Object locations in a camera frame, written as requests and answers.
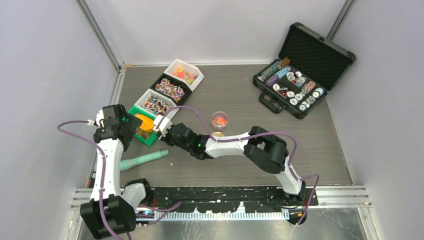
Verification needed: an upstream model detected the green bin with candies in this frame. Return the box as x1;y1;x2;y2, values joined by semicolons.
128;105;157;147

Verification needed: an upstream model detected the orange plastic scoop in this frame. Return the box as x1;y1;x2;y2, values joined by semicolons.
135;113;154;132

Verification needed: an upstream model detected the clear plastic jar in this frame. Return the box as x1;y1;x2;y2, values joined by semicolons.
211;111;229;132

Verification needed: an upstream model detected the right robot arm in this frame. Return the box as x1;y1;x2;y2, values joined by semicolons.
154;123;306;205

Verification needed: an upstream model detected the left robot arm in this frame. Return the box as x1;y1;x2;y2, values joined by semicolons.
80;104;154;240

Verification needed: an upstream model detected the white bin with wrapped candies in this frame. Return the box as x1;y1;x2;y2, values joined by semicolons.
134;89;177;118

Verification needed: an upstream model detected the white bin with gummy candies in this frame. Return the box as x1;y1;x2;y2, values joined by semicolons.
163;58;204;91

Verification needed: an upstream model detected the gold jar lid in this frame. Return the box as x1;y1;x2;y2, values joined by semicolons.
211;131;225;137

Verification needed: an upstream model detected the mint green pen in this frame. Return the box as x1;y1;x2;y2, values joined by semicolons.
119;150;169;171

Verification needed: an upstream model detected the black bin with lollipops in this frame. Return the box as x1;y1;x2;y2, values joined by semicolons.
150;73;192;106

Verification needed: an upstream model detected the black poker chip case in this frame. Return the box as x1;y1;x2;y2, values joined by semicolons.
252;22;356;119

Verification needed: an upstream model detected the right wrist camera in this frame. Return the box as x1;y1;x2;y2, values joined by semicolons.
152;115;173;137

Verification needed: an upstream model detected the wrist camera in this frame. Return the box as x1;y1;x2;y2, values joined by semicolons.
152;115;173;137
95;109;104;128

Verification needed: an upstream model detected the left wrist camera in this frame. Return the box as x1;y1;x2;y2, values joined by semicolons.
95;109;104;128

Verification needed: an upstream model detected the aluminium frame rail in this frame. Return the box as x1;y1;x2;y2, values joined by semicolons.
75;0;125;72

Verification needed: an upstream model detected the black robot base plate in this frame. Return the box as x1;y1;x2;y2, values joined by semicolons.
141;186;318;214

